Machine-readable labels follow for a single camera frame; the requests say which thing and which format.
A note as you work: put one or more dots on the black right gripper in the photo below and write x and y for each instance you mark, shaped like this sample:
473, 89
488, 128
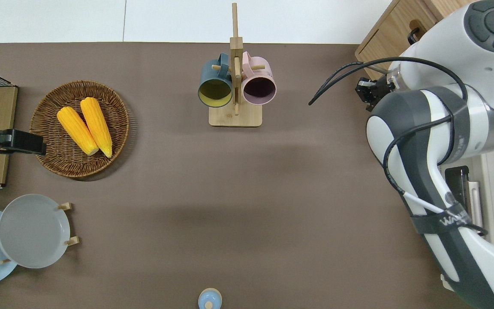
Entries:
378, 92

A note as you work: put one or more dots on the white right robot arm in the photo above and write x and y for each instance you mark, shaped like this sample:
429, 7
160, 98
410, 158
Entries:
478, 266

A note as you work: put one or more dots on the round wicker basket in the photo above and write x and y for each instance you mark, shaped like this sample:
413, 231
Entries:
71, 165

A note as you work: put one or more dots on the yellow corn cob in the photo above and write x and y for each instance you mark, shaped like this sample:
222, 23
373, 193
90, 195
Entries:
77, 131
97, 124

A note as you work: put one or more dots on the wooden plate rack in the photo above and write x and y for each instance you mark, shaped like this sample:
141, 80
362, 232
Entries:
67, 206

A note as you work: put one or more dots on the grey plate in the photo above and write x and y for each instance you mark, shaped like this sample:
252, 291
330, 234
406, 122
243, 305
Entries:
32, 231

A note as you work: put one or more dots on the pink mug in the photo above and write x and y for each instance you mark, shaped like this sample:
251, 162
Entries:
259, 88

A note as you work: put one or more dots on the light wooden cabinet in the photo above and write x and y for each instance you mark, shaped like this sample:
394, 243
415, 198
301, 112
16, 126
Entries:
444, 6

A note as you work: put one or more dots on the white toaster oven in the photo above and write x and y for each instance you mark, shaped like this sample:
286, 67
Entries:
459, 184

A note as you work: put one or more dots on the wooden mug rack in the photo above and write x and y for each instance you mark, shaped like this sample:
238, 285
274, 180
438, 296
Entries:
235, 116

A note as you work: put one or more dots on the dark blue mug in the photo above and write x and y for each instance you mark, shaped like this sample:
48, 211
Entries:
215, 92

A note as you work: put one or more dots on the brown table mat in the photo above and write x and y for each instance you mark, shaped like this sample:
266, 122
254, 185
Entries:
187, 193

